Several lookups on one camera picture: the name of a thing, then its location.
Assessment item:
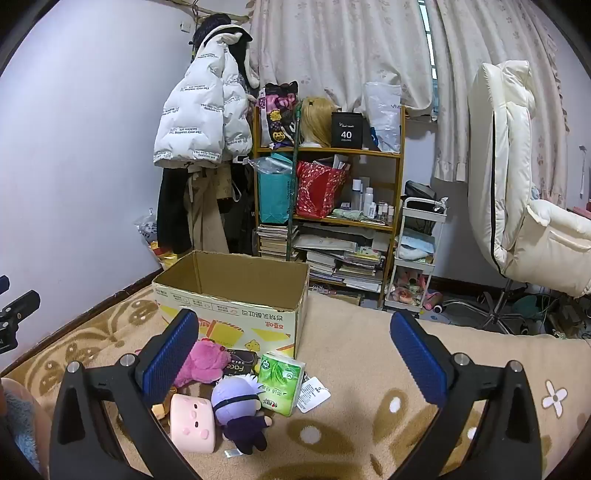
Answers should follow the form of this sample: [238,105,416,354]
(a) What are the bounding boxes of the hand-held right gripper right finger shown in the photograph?
[390,310,544,480]

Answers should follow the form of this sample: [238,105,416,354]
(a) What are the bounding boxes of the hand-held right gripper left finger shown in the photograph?
[48,308,199,480]

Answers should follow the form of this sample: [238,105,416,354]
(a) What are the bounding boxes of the pink square plush toy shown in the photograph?
[169,393,218,454]

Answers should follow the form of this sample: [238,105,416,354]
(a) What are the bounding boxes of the black tissue packet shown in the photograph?
[224,348,259,377]

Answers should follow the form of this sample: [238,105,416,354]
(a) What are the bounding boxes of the purple-haired plush doll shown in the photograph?
[211,376,274,455]

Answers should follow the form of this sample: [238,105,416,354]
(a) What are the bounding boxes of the printed cardboard box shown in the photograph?
[152,250,310,361]

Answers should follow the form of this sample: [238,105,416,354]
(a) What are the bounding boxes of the green tissue packet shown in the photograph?
[255,351,306,417]

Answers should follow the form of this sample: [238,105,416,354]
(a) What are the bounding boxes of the beige patterned fleece blanket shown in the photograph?
[0,286,591,480]

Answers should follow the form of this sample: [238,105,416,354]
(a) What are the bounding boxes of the white trolley cart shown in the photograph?
[384,196,450,315]

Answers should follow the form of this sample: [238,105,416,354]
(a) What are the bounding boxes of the white paper hang tag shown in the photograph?
[295,376,331,414]

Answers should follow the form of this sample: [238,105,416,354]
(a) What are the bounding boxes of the person's leg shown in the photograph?
[0,376,51,476]

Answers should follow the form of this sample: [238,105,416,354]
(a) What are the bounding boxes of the light blue cloth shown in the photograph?
[399,235,435,259]

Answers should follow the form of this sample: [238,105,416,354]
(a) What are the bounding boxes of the pile of magazines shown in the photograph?
[295,231,393,291]

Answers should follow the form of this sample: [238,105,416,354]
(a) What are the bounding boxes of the clear plastic bag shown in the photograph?
[136,210,160,245]

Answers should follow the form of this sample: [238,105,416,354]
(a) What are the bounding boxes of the beige hanging trousers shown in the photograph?
[185,166,232,254]

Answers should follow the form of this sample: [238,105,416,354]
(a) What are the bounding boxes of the black hanging coat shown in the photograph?
[157,166,192,254]

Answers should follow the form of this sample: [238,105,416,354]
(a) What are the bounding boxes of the stack of books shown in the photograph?
[256,224,298,261]

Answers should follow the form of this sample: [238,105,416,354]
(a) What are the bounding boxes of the group of cosmetic bottles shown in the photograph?
[342,178,398,220]

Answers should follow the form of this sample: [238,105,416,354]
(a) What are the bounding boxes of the wooden shelf unit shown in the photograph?
[252,104,407,310]

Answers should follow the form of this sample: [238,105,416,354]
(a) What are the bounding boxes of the teal bag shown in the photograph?
[256,154,296,224]

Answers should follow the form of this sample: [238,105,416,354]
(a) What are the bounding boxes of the green pole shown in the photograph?
[285,106,302,261]

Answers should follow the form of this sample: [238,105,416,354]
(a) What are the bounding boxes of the red patterned bag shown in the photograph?
[295,161,348,219]

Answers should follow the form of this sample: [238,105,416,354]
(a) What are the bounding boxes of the cream padded swivel chair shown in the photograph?
[467,60,591,334]

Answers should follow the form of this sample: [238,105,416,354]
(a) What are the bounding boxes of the black box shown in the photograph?
[331,111,365,149]

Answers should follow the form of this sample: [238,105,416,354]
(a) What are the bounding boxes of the white plastic bag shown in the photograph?
[362,82,402,154]

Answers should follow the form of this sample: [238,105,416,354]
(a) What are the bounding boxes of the white printed puffer jacket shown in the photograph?
[153,25,259,169]

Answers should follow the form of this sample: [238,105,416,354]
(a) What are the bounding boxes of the blonde wig head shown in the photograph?
[298,97,340,148]

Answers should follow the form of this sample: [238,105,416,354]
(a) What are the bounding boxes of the black and pink printed bag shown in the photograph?
[259,82,300,148]

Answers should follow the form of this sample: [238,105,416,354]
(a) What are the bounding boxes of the floral curtain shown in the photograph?
[249,0,435,116]
[425,0,568,208]

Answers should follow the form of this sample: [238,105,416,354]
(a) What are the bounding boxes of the wooden clothes rod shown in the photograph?
[168,0,252,24]

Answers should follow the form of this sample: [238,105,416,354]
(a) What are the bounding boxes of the black hat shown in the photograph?
[191,13,252,51]

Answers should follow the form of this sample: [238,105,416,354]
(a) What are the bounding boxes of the tangle of floor cables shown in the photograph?
[508,286,591,340]

